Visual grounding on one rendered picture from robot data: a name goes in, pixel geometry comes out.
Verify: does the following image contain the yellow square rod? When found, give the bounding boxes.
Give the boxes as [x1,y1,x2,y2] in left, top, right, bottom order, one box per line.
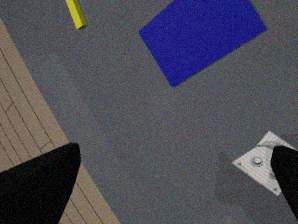
[65,0,86,30]

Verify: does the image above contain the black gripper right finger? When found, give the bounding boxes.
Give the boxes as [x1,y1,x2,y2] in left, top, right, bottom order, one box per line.
[270,147,298,221]

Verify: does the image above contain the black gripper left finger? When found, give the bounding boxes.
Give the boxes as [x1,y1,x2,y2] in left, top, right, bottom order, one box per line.
[0,143,81,224]

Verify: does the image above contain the dark blue flat rectangular plate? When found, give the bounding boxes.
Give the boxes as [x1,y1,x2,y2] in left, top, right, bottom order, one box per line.
[138,0,266,87]

